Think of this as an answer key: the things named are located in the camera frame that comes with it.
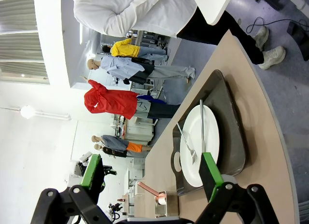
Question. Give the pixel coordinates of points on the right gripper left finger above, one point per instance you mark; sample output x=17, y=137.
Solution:
x=94, y=175

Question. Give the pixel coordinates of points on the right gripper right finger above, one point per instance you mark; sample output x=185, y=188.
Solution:
x=210, y=178

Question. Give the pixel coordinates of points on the dark brown serving tray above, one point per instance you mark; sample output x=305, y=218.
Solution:
x=229, y=127

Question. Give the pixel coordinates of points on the black floor box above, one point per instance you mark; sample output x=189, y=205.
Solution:
x=299, y=34

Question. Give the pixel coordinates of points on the mannequin in black top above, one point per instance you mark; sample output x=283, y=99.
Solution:
x=113, y=152

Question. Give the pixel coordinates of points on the mannequin with orange shorts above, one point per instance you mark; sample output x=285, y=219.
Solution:
x=116, y=142

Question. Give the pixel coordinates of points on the silver fork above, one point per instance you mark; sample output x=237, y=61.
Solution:
x=186, y=139

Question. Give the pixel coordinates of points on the rectangular steel container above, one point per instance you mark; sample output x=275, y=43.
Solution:
x=172, y=204

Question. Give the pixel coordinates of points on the white round plate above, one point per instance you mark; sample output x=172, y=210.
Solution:
x=212, y=132

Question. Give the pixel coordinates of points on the silver table knife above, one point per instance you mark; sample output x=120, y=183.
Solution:
x=202, y=125

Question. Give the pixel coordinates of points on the mannequin in red jacket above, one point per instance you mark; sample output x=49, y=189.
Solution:
x=111, y=101

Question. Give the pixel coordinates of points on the round white ceiling lamp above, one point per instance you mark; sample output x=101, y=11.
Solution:
x=27, y=112

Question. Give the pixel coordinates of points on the mannequin in blue shirt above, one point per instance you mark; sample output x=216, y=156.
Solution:
x=120, y=65

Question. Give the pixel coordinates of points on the person in yellow top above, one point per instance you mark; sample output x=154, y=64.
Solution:
x=125, y=50

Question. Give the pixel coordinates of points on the person in white shirt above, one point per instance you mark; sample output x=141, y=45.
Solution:
x=135, y=14

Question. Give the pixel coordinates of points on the white side table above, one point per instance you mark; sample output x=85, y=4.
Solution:
x=212, y=6

